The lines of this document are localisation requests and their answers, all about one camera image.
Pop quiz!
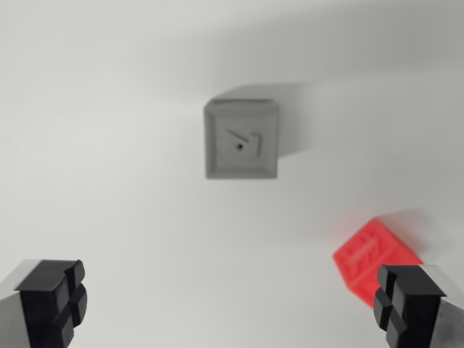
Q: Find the black-padded silver gripper left finger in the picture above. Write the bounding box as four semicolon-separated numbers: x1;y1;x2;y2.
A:
0;258;88;348

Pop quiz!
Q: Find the red embossed cube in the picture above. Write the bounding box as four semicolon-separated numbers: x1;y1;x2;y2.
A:
332;217;426;310

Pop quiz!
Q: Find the black-padded silver gripper right finger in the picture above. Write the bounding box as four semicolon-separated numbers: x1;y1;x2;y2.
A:
373;263;464;348

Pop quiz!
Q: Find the grey embossed cube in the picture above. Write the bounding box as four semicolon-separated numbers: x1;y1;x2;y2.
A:
203;97;281;181

